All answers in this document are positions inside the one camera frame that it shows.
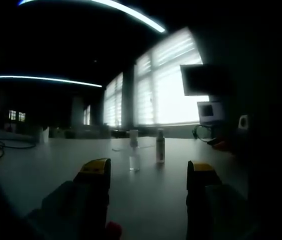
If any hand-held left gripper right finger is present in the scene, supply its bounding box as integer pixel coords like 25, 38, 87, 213
185, 160, 253, 240

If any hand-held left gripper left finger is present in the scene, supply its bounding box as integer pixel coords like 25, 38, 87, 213
24, 157, 112, 240

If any clear pump bottle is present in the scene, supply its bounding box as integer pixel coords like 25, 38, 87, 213
128, 129, 141, 172

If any white labelled spray bottle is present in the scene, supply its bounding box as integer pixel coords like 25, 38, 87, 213
156, 128, 166, 164

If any person's left hand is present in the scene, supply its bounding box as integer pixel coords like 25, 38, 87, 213
105, 221, 123, 240

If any small white framed box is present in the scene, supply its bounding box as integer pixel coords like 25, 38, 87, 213
197, 100, 226, 124

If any dark monitor screen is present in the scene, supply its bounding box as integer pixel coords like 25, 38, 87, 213
180, 64, 232, 97

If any ceiling light strip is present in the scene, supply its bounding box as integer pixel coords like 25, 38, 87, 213
0, 75, 103, 88
18, 0, 167, 34

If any black cable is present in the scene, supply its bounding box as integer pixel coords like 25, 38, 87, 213
0, 137, 36, 159

